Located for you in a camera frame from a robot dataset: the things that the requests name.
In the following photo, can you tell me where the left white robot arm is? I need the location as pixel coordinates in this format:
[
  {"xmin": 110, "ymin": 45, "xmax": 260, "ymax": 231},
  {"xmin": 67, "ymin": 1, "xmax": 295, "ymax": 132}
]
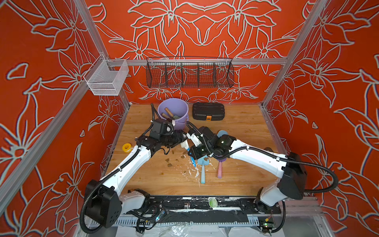
[{"xmin": 80, "ymin": 118, "xmax": 188, "ymax": 234}]

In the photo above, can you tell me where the black wire wall basket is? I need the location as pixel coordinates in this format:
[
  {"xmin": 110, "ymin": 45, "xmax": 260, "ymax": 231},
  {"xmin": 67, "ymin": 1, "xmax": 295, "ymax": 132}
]
[{"xmin": 146, "ymin": 56, "xmax": 235, "ymax": 89}]

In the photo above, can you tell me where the purple trowel pink handle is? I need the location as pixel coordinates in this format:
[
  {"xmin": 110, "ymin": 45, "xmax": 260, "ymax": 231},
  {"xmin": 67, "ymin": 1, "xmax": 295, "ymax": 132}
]
[{"xmin": 217, "ymin": 158, "xmax": 227, "ymax": 179}]

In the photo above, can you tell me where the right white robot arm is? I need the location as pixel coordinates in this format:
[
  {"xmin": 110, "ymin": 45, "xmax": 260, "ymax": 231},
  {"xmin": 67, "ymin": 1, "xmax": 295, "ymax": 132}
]
[{"xmin": 186, "ymin": 122, "xmax": 339, "ymax": 210}]

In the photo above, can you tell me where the light blue trowel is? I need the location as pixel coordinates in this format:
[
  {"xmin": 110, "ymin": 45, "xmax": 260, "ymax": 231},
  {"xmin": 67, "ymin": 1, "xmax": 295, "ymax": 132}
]
[
  {"xmin": 217, "ymin": 130, "xmax": 229, "ymax": 138},
  {"xmin": 197, "ymin": 156, "xmax": 209, "ymax": 184}
]

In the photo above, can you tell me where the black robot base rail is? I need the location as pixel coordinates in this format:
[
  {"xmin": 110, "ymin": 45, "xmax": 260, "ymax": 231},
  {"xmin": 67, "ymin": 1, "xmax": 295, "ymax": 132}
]
[{"xmin": 149, "ymin": 196, "xmax": 282, "ymax": 227}]

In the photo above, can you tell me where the yellow tape roll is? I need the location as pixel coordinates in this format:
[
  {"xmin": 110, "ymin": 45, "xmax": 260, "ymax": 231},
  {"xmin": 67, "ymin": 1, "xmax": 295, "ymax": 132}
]
[{"xmin": 122, "ymin": 143, "xmax": 133, "ymax": 153}]

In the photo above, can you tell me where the green round sticker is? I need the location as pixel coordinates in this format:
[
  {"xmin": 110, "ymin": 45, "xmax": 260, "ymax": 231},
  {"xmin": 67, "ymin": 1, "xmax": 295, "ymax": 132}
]
[{"xmin": 208, "ymin": 197, "xmax": 218, "ymax": 208}]

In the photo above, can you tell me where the green trowel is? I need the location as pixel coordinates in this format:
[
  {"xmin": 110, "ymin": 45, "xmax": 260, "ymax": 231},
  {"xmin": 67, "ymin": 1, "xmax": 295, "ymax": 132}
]
[{"xmin": 161, "ymin": 113, "xmax": 171, "ymax": 119}]

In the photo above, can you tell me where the white wire mesh basket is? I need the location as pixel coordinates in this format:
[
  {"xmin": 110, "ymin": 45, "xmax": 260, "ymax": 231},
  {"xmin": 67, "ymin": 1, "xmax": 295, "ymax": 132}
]
[{"xmin": 84, "ymin": 54, "xmax": 129, "ymax": 96}]

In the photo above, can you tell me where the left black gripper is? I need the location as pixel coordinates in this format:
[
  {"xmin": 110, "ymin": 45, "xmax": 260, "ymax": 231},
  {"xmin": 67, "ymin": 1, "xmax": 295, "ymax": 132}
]
[{"xmin": 160, "ymin": 129, "xmax": 190, "ymax": 147}]

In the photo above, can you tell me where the purple plastic bucket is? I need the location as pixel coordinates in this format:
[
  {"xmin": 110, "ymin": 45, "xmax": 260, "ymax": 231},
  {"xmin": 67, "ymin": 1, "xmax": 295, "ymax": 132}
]
[{"xmin": 158, "ymin": 98, "xmax": 189, "ymax": 130}]

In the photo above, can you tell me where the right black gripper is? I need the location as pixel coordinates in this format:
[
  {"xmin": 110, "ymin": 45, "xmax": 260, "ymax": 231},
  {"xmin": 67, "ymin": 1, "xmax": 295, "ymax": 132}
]
[{"xmin": 187, "ymin": 142, "xmax": 215, "ymax": 158}]

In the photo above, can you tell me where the light blue trowel back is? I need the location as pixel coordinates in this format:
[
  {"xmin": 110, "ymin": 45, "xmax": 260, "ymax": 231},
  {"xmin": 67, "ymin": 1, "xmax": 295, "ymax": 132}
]
[{"xmin": 217, "ymin": 130, "xmax": 229, "ymax": 138}]

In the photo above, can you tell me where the light blue trowel front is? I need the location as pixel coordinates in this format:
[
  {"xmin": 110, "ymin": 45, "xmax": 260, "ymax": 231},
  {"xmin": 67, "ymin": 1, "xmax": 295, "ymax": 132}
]
[{"xmin": 197, "ymin": 156, "xmax": 209, "ymax": 184}]

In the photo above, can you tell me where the black plastic tool case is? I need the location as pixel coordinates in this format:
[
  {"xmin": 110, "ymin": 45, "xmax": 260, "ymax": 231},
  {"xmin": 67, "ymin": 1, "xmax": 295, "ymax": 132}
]
[{"xmin": 192, "ymin": 102, "xmax": 225, "ymax": 121}]

